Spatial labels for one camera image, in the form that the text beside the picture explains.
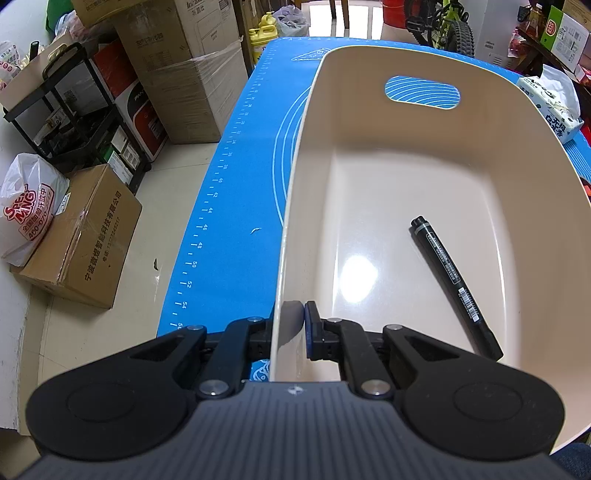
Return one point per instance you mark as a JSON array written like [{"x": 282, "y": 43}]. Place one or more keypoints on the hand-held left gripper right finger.
[{"x": 308, "y": 332}]

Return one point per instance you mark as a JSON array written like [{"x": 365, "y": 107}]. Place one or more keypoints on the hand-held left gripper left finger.
[{"x": 258, "y": 337}]

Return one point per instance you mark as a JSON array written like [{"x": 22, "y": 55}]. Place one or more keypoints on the beige plastic storage bin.
[{"x": 392, "y": 184}]

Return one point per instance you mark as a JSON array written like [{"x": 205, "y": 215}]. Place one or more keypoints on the blue silicone baking mat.
[{"x": 249, "y": 184}]

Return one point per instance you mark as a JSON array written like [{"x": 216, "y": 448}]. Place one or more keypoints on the black marker pen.
[{"x": 450, "y": 267}]

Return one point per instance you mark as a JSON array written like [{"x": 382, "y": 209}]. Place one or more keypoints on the brown cardboard box black print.
[{"x": 87, "y": 240}]

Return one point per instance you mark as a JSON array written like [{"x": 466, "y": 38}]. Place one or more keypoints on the plastic-wrapped cardboard box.
[{"x": 198, "y": 101}]

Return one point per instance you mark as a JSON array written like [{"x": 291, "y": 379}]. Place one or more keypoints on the red and white appliance box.
[{"x": 138, "y": 115}]

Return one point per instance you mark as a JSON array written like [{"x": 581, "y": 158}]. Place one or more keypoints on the black metal rack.
[{"x": 74, "y": 147}]

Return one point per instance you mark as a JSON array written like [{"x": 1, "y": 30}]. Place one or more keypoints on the white plastic bag red print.
[{"x": 27, "y": 207}]

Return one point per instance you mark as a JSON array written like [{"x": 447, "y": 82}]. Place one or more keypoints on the yellow plastic jug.
[
  {"x": 270, "y": 27},
  {"x": 259, "y": 48}
]

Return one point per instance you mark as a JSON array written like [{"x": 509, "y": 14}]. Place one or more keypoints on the person's dark trousers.
[{"x": 575, "y": 464}]

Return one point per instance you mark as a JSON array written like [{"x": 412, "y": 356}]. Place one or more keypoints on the grey plastic bag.
[{"x": 291, "y": 23}]

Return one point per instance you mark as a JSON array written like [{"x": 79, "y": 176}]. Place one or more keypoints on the printed cardboard box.
[{"x": 175, "y": 32}]

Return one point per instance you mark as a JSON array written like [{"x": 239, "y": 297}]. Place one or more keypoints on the printed tissue pack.
[{"x": 549, "y": 110}]

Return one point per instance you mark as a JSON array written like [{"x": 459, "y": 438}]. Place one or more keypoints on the green and black bicycle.
[{"x": 461, "y": 37}]

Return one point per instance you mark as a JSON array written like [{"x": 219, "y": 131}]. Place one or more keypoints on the brown paper bag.
[{"x": 27, "y": 78}]

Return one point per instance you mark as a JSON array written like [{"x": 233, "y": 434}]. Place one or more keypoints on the white appliance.
[{"x": 496, "y": 32}]

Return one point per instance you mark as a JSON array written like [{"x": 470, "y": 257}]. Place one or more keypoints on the small brown cardboard box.
[{"x": 101, "y": 11}]

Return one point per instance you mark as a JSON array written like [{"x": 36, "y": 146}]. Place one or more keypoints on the yellow-liquid bottle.
[{"x": 535, "y": 18}]

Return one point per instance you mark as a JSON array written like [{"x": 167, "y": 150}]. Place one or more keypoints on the green and white box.
[{"x": 565, "y": 32}]

